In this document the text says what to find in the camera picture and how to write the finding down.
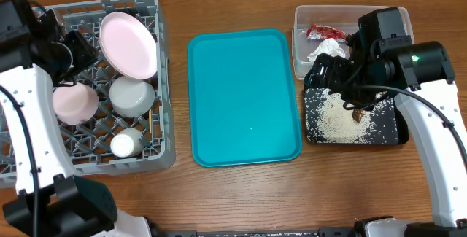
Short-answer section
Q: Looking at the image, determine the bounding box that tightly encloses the pink bowl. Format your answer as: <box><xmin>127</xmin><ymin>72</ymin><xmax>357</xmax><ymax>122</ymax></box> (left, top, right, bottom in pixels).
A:
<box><xmin>53</xmin><ymin>82</ymin><xmax>99</xmax><ymax>125</ymax></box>

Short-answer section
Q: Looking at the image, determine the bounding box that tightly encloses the clear plastic bin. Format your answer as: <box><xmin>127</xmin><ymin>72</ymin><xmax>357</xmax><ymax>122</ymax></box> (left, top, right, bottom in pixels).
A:
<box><xmin>291</xmin><ymin>4</ymin><xmax>415</xmax><ymax>81</ymax></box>

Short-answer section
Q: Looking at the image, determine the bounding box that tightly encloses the white rice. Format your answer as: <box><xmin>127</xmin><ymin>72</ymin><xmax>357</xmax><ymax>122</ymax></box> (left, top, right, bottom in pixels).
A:
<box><xmin>304</xmin><ymin>88</ymin><xmax>398</xmax><ymax>144</ymax></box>

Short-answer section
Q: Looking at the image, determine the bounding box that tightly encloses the black waste tray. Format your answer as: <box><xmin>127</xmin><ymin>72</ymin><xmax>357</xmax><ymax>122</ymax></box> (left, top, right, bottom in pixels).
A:
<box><xmin>303</xmin><ymin>82</ymin><xmax>409</xmax><ymax>146</ymax></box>

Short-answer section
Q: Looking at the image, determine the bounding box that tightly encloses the white paper cup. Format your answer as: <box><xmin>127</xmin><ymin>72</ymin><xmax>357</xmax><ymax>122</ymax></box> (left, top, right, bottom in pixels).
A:
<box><xmin>110</xmin><ymin>128</ymin><xmax>144</xmax><ymax>158</ymax></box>

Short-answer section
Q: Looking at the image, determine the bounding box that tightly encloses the grey plastic dish rack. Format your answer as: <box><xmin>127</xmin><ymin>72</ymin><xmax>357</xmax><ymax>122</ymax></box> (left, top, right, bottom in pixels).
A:
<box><xmin>1</xmin><ymin>0</ymin><xmax>175</xmax><ymax>189</ymax></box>

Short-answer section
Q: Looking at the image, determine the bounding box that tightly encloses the white tissue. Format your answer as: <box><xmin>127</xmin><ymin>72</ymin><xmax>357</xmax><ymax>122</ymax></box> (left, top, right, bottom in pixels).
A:
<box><xmin>307</xmin><ymin>39</ymin><xmax>346</xmax><ymax>62</ymax></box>

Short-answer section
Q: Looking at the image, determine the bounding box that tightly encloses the brown food piece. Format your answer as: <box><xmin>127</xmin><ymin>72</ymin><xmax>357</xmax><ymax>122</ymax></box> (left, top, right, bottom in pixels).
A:
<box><xmin>352</xmin><ymin>109</ymin><xmax>364</xmax><ymax>123</ymax></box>

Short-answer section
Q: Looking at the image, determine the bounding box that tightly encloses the red candy wrapper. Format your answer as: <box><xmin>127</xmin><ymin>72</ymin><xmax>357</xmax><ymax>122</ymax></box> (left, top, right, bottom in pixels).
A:
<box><xmin>306</xmin><ymin>23</ymin><xmax>348</xmax><ymax>42</ymax></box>

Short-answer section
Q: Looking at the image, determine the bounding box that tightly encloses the white round plate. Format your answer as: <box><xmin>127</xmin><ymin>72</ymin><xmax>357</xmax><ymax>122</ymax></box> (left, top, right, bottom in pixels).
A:
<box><xmin>99</xmin><ymin>12</ymin><xmax>158</xmax><ymax>79</ymax></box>

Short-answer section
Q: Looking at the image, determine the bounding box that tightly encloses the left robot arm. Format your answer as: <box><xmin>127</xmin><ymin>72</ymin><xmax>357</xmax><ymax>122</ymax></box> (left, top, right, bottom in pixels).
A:
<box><xmin>1</xmin><ymin>0</ymin><xmax>158</xmax><ymax>236</ymax></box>

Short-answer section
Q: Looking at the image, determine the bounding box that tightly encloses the teal plastic tray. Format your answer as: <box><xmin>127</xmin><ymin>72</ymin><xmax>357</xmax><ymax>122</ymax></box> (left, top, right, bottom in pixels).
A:
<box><xmin>188</xmin><ymin>29</ymin><xmax>303</xmax><ymax>168</ymax></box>

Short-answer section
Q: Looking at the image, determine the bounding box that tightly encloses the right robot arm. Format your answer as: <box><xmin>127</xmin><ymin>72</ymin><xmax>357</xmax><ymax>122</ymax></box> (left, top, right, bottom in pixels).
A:
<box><xmin>304</xmin><ymin>7</ymin><xmax>466</xmax><ymax>228</ymax></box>

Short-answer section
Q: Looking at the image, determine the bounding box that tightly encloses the grey round bowl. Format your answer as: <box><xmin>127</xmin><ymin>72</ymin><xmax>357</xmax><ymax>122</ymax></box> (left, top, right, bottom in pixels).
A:
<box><xmin>109</xmin><ymin>77</ymin><xmax>155</xmax><ymax>117</ymax></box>

